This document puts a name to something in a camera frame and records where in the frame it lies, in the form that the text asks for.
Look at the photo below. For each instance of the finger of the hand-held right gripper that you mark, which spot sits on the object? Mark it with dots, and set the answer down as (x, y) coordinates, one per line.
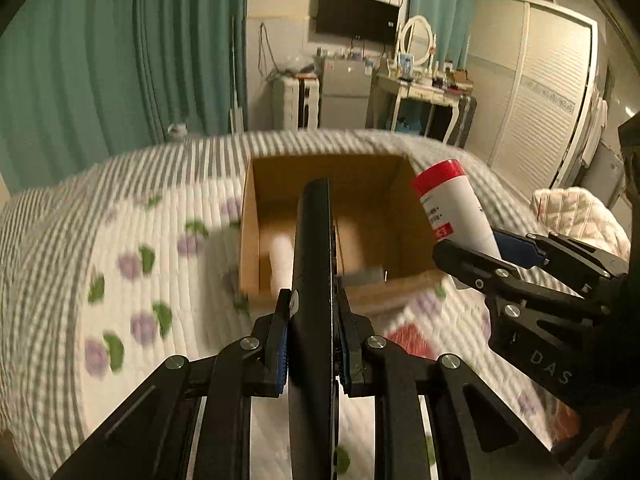
(480, 272)
(520, 250)

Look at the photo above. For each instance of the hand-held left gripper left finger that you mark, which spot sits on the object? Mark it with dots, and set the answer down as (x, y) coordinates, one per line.
(281, 345)

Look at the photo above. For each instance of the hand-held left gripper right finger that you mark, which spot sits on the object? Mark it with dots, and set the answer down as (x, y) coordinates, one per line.
(356, 355)

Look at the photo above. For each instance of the white bottle with red cap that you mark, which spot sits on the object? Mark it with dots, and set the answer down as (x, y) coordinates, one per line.
(457, 210)

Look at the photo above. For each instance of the black remote control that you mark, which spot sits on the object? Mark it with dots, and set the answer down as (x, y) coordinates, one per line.
(314, 280)

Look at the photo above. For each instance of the cardboard box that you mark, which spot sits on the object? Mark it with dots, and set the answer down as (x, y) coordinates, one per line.
(370, 195)

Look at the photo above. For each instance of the red flat item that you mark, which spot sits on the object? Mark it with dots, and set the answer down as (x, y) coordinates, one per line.
(410, 342)

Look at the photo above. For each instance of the pink quilted cloth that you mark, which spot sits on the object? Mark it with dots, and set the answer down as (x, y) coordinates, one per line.
(580, 220)

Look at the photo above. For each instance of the white tube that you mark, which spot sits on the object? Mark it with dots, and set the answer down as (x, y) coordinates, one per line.
(281, 260)

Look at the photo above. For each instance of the black suitcase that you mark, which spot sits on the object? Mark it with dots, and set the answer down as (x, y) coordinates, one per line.
(462, 120)

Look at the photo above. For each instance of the white louvered wardrobe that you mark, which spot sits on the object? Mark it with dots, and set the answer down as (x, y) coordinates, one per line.
(530, 85)

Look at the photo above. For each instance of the white vanity table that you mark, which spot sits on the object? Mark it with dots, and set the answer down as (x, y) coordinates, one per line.
(415, 92)

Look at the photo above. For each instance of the floral striped quilt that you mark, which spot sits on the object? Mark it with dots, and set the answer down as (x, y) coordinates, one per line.
(125, 220)

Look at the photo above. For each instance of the grey mini fridge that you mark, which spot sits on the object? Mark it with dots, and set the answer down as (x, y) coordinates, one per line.
(346, 92)

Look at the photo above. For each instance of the oval white vanity mirror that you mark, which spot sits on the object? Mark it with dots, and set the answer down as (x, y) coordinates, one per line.
(417, 40)

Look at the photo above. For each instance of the green curtain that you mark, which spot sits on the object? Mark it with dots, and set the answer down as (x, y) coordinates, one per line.
(442, 5)
(125, 50)

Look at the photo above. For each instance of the wall-mounted black television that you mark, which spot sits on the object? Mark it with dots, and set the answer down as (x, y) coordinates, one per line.
(357, 15)

